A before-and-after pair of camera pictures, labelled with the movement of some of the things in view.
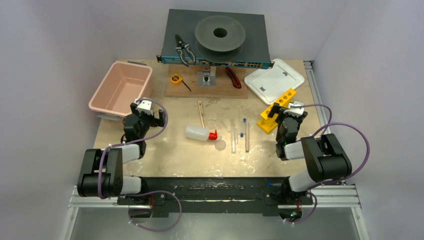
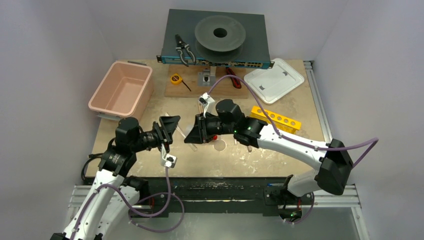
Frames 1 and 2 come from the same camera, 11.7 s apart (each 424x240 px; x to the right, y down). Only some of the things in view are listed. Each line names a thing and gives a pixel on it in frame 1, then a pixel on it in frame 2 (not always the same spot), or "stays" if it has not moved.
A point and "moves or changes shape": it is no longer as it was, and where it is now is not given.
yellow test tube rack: x=268 y=124 moves or changes shape
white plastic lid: x=269 y=85 stays
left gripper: x=159 y=122 → x=169 y=124
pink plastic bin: x=124 y=82 stays
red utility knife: x=235 y=80 stays
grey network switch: x=183 y=22 stays
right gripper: x=285 y=113 → x=202 y=127
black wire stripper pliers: x=180 y=46 stays
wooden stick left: x=201 y=112 stays
